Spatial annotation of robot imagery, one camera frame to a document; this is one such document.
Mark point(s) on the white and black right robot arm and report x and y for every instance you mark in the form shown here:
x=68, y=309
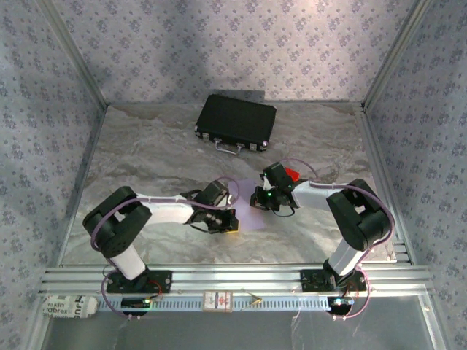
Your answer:
x=313, y=197

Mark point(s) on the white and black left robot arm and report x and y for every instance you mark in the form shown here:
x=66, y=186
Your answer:
x=164, y=215

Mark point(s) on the small red block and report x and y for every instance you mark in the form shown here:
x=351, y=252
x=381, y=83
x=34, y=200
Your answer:
x=292, y=175

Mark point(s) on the small red-white card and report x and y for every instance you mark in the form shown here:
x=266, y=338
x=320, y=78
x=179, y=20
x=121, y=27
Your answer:
x=217, y=301

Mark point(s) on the small gold clip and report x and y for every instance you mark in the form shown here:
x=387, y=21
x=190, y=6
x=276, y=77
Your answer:
x=256, y=301

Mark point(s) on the white printed paper roll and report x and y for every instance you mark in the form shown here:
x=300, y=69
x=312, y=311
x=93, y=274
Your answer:
x=65, y=306

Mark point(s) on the wide aluminium mounting rail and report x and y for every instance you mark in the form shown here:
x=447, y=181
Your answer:
x=237, y=279

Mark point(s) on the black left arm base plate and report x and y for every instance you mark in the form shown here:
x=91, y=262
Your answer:
x=164, y=282

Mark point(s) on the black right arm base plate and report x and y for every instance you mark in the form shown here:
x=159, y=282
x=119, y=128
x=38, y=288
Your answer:
x=310, y=280

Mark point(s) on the aluminium frame rail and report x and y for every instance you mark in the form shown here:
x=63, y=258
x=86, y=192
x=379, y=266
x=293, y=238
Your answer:
x=81, y=182
x=381, y=182

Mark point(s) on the aluminium frame post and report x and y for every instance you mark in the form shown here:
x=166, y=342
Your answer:
x=74, y=54
x=396, y=54
x=38, y=335
x=436, y=324

